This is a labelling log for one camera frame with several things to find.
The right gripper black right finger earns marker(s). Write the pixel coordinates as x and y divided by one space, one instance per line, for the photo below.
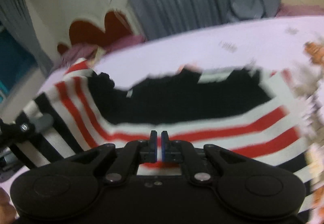
184 153

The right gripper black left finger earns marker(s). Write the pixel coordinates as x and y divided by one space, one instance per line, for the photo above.
131 157

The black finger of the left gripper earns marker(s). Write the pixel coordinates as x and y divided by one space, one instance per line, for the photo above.
18 133

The striped knit children's sweater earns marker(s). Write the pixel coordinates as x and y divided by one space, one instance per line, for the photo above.
248 111

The person's left hand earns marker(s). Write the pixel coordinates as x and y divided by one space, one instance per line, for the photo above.
7 211

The dark window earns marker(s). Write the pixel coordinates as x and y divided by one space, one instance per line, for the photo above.
15 63

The purple crumpled blanket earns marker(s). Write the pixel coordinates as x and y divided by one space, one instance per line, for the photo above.
88 51

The blue-grey left window curtain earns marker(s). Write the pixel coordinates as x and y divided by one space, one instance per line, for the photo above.
16 19

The red heart-shaped headboard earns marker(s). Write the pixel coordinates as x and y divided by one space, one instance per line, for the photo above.
116 27

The pink floral bed sheet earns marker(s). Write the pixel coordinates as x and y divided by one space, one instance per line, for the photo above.
242 189

